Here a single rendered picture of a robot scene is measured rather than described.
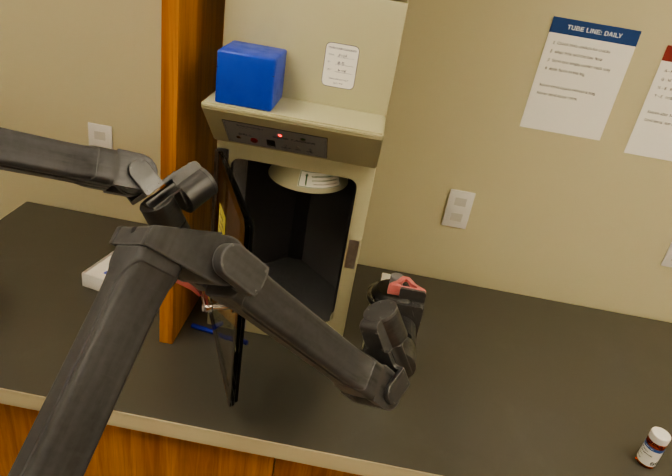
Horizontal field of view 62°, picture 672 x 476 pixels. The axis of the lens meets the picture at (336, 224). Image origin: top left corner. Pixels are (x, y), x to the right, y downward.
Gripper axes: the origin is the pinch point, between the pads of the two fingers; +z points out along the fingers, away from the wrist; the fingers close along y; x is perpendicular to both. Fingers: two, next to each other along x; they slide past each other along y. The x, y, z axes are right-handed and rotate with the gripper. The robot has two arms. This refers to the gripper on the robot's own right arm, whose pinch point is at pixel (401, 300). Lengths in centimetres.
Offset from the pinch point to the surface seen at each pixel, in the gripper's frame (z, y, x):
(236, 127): 3.6, 27.5, 35.5
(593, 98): 56, 34, -41
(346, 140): 2.2, 29.1, 15.4
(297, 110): 4.6, 32.2, 25.0
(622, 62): 56, 43, -45
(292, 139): 4.3, 26.8, 25.3
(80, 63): 54, 21, 93
